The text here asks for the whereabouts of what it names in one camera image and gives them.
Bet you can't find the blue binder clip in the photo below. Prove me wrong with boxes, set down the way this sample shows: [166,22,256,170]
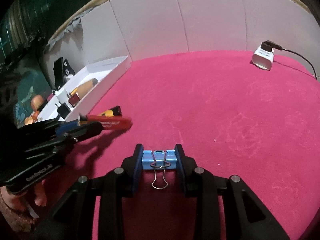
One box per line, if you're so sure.
[142,150,177,190]

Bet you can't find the black smartphone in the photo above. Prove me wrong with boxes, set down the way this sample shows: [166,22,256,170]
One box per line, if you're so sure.
[53,57,64,90]

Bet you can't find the grey cloth on chair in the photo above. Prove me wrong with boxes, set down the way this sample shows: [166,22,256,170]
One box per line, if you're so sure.
[44,7,95,54]

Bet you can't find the white shallow cardboard tray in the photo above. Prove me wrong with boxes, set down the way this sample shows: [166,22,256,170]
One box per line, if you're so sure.
[37,56,130,121]

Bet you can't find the white charger with cable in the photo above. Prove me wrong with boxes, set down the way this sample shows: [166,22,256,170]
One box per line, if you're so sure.
[251,40,318,80]

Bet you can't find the black cat phone stand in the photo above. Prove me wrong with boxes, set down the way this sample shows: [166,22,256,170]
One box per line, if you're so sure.
[53,59,75,91]

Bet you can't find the red lighter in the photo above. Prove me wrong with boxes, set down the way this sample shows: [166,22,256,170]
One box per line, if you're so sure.
[78,115,132,130]

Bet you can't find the person's left hand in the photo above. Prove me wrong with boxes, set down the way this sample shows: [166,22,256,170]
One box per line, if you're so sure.
[1,186,36,232]

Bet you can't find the yellow lighter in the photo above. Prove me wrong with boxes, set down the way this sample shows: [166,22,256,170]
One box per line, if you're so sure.
[99,105,122,117]

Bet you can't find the black power adapter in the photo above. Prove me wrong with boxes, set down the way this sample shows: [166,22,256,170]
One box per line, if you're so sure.
[55,103,73,119]

